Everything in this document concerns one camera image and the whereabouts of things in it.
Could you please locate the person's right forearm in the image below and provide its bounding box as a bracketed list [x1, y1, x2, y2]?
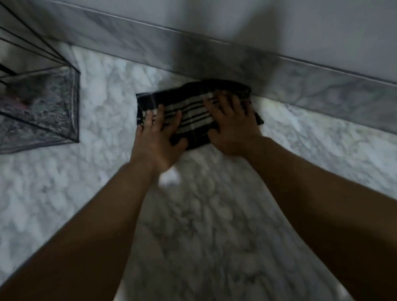
[245, 136, 397, 301]

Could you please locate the black white striped cloth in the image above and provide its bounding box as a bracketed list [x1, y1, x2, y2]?
[135, 79, 265, 152]

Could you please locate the black wire umbrella stand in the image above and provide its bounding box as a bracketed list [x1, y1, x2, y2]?
[0, 0, 81, 155]

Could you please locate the person's left forearm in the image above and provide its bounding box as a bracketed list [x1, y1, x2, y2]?
[0, 162, 155, 301]

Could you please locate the person's right hand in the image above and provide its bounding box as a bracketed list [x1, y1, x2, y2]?
[202, 93, 265, 157]

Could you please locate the person's left hand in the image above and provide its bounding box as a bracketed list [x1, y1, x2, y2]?
[129, 104, 189, 175]

